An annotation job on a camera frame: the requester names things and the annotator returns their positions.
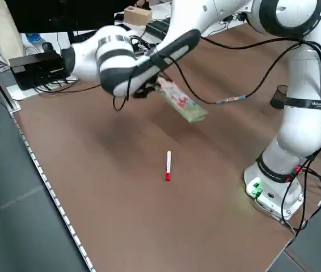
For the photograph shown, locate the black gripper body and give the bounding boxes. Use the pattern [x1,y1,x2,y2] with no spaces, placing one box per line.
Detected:
[133,78,161,99]

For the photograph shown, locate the colourful green book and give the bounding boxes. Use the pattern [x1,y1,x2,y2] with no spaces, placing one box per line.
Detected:
[156,78,209,123]

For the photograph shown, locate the red-capped whiteboard marker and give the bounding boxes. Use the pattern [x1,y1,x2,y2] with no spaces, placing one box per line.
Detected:
[164,151,173,182]

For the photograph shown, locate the black mesh pen holder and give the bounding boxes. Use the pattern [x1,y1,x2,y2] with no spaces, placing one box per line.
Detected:
[270,84,288,110]

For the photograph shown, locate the black finned power unit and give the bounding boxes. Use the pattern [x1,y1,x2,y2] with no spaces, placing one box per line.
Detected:
[145,19,172,36]

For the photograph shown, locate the cardboard block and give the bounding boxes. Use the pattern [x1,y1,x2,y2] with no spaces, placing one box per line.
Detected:
[124,7,153,26]

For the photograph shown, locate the black monitor stand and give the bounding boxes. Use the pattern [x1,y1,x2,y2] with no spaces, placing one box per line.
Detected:
[61,28,92,71]

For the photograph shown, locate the black docking box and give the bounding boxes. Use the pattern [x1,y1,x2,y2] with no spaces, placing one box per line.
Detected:
[9,53,72,91]

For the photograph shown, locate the black computer monitor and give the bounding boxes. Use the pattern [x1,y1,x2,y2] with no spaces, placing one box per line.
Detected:
[4,0,116,33]

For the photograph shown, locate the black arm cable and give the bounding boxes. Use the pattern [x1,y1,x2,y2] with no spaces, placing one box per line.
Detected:
[112,35,321,162]

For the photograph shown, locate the black arm base cables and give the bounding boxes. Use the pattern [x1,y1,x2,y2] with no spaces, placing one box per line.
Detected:
[279,158,321,236]

